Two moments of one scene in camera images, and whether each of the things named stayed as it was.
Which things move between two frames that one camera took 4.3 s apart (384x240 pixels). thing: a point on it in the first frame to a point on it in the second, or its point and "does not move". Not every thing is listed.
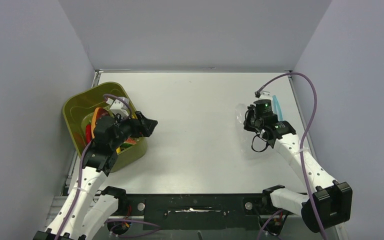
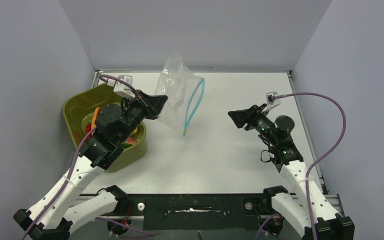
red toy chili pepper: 88,135 does not move
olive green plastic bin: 78,109 does not move
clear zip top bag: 245,137 to 183,89
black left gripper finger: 146,126 to 153,105
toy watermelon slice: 128,142 does not move
